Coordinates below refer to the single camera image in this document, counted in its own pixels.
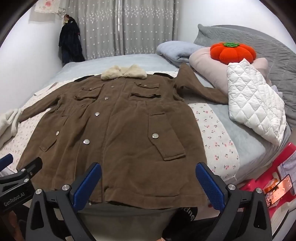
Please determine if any grey patterned curtain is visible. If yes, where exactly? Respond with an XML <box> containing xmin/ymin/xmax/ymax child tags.
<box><xmin>120</xmin><ymin>0</ymin><xmax>181</xmax><ymax>56</ymax></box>
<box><xmin>62</xmin><ymin>0</ymin><xmax>123</xmax><ymax>62</ymax></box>

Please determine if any red plastic stool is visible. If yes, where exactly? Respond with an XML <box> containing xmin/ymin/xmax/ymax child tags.
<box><xmin>238</xmin><ymin>142</ymin><xmax>296</xmax><ymax>232</ymax></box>

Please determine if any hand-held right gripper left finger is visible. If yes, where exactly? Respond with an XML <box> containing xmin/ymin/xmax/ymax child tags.
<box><xmin>25</xmin><ymin>162</ymin><xmax>102</xmax><ymax>241</ymax></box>

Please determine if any dark hanging garment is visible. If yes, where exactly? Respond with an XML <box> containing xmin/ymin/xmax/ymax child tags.
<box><xmin>58</xmin><ymin>14</ymin><xmax>85</xmax><ymax>65</ymax></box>

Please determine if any white fluffy cloth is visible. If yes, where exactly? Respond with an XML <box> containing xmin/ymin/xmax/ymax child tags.
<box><xmin>0</xmin><ymin>108</ymin><xmax>22</xmax><ymax>149</ymax></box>

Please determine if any brown coat with fur collar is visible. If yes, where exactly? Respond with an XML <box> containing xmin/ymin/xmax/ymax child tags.
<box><xmin>16</xmin><ymin>64</ymin><xmax>229</xmax><ymax>210</ymax></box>

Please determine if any cherry print bed sheet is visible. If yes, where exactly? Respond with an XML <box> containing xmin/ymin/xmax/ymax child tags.
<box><xmin>0</xmin><ymin>76</ymin><xmax>241</xmax><ymax>186</ymax></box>

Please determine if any smartphone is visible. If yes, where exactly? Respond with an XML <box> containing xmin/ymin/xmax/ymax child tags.
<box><xmin>265</xmin><ymin>174</ymin><xmax>292</xmax><ymax>207</ymax></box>

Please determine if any pink pillow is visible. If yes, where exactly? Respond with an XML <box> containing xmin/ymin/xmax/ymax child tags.
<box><xmin>189</xmin><ymin>46</ymin><xmax>270</xmax><ymax>95</ymax></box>

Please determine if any bed with light blue sheet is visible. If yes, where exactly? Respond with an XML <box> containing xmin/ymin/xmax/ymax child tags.
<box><xmin>0</xmin><ymin>54</ymin><xmax>292</xmax><ymax>186</ymax></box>

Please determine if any orange pumpkin plush cushion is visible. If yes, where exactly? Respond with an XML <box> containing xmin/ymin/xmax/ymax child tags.
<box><xmin>210</xmin><ymin>42</ymin><xmax>257</xmax><ymax>64</ymax></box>

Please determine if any white wall cloth pink print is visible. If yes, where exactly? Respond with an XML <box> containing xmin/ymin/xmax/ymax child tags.
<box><xmin>34</xmin><ymin>0</ymin><xmax>59</xmax><ymax>14</ymax></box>

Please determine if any light blue folded blanket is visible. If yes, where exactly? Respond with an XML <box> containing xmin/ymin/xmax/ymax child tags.
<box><xmin>156</xmin><ymin>41</ymin><xmax>206</xmax><ymax>67</ymax></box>

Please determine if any black printed clothing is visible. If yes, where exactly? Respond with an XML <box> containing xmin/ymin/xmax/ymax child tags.
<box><xmin>162</xmin><ymin>205</ymin><xmax>218</xmax><ymax>241</ymax></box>

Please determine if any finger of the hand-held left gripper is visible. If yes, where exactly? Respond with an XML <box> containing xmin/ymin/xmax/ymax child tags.
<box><xmin>0</xmin><ymin>153</ymin><xmax>14</xmax><ymax>173</ymax></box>
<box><xmin>15</xmin><ymin>158</ymin><xmax>43</xmax><ymax>183</ymax></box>

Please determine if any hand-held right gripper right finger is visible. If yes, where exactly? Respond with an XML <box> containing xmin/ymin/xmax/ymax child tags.
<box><xmin>195</xmin><ymin>162</ymin><xmax>274</xmax><ymax>241</ymax></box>

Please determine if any white quilted jacket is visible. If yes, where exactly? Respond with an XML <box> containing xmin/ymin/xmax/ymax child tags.
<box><xmin>227</xmin><ymin>58</ymin><xmax>287</xmax><ymax>146</ymax></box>

